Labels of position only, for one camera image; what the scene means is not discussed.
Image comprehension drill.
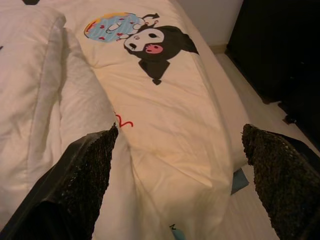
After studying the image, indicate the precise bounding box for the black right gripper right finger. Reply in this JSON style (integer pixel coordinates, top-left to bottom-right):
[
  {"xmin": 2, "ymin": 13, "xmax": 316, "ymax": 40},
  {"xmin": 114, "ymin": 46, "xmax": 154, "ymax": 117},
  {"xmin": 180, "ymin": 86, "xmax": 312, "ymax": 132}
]
[{"xmin": 240, "ymin": 123, "xmax": 320, "ymax": 240}]

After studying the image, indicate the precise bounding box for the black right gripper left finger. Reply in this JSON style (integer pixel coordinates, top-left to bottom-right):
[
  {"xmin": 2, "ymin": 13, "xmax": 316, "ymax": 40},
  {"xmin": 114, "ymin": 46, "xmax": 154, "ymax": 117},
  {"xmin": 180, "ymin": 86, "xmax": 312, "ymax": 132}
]
[{"xmin": 0, "ymin": 121, "xmax": 119, "ymax": 240}]

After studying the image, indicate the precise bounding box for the light blue paper piece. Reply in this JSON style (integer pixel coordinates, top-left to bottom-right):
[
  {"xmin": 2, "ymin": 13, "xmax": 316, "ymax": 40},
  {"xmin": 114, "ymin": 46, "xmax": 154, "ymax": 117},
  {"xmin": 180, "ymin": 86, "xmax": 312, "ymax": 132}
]
[{"xmin": 230, "ymin": 167, "xmax": 250, "ymax": 196}]

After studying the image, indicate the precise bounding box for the white bed sheet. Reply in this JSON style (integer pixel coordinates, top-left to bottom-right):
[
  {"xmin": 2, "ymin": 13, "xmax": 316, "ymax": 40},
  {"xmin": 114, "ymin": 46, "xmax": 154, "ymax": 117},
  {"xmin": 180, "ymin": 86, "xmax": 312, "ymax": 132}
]
[{"xmin": 172, "ymin": 0, "xmax": 282, "ymax": 240}]

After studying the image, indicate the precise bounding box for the cream cartoon print quilt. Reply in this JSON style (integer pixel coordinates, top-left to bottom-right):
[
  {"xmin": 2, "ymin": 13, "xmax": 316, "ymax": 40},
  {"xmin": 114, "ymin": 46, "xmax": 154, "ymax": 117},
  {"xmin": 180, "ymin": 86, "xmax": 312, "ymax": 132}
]
[{"xmin": 0, "ymin": 0, "xmax": 249, "ymax": 240}]

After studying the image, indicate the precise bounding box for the black cabinet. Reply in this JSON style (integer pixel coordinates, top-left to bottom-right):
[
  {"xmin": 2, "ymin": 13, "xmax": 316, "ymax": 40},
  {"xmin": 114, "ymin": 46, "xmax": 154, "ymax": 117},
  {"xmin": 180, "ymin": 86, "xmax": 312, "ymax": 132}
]
[{"xmin": 224, "ymin": 0, "xmax": 320, "ymax": 161}]

